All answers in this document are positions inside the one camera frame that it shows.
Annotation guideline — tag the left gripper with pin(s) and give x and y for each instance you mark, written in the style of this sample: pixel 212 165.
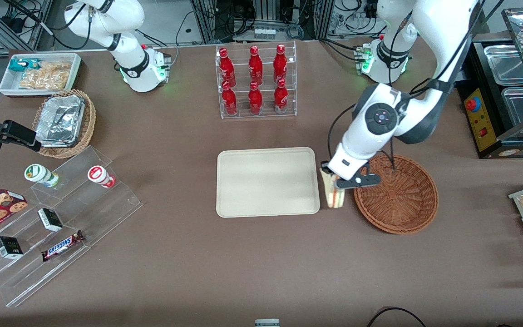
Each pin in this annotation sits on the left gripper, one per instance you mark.
pixel 324 168

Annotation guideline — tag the triangular sandwich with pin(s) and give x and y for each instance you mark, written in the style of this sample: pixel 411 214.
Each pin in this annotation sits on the triangular sandwich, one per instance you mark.
pixel 334 197

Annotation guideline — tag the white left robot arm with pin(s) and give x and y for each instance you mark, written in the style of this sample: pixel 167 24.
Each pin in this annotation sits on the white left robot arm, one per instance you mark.
pixel 443 27

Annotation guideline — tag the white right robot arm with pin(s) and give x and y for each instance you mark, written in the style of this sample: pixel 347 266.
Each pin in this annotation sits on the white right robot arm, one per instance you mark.
pixel 111 22

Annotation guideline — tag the light wicker basket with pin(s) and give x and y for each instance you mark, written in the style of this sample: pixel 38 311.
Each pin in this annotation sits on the light wicker basket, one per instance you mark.
pixel 86 122

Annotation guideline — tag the beige rectangular tray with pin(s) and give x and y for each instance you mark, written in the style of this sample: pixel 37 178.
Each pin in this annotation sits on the beige rectangular tray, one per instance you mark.
pixel 266 181

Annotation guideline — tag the brown round wicker basket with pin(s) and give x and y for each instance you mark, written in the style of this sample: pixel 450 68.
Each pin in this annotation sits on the brown round wicker basket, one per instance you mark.
pixel 402 200

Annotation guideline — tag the aluminium foil containers stack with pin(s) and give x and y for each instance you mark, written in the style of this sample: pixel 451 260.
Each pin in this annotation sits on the aluminium foil containers stack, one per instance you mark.
pixel 59 120

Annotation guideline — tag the green lid yogurt cup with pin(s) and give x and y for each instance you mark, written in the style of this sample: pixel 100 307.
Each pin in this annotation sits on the green lid yogurt cup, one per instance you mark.
pixel 38 173

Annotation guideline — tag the white rectangular snack bin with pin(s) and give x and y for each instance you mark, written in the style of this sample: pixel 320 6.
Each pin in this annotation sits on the white rectangular snack bin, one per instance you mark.
pixel 9 86

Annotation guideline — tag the clear bag of crackers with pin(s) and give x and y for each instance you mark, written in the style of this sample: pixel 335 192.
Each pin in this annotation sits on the clear bag of crackers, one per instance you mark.
pixel 43 81
pixel 57 66

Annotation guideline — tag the green snack packet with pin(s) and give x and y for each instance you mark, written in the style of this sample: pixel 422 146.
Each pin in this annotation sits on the green snack packet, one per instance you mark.
pixel 18 64

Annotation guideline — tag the red lid yogurt cup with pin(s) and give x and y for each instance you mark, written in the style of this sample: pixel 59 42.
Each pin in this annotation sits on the red lid yogurt cup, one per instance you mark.
pixel 98 175

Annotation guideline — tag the small black white box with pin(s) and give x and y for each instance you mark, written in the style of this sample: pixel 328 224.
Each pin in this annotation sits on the small black white box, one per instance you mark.
pixel 8 247
pixel 50 219

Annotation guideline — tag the clear acrylic bottle rack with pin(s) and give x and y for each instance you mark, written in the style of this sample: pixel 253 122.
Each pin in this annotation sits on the clear acrylic bottle rack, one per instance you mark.
pixel 266 113

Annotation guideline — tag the red soda bottle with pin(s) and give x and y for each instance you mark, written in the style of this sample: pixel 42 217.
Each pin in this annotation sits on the red soda bottle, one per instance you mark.
pixel 255 100
pixel 280 64
pixel 229 101
pixel 226 68
pixel 281 99
pixel 255 66

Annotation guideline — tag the clear acrylic stepped display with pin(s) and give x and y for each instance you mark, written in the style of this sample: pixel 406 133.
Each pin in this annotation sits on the clear acrylic stepped display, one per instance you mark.
pixel 107 213

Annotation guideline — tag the Snickers chocolate bar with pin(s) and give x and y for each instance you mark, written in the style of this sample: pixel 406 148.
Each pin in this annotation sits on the Snickers chocolate bar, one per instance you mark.
pixel 61 245

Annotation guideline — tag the black yellow food warmer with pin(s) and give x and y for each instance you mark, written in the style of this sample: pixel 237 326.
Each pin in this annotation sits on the black yellow food warmer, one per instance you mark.
pixel 481 122

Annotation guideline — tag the white power strip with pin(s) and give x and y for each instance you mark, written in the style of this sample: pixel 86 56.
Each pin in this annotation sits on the white power strip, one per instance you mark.
pixel 254 33

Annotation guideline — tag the small grey box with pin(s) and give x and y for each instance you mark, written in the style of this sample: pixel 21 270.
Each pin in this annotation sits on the small grey box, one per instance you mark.
pixel 267 323

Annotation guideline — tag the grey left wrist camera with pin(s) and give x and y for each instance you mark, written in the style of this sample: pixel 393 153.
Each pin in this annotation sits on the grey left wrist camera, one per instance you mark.
pixel 363 180

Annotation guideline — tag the aluminium frame rack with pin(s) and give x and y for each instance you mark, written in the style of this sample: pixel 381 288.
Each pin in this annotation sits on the aluminium frame rack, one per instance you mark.
pixel 266 11

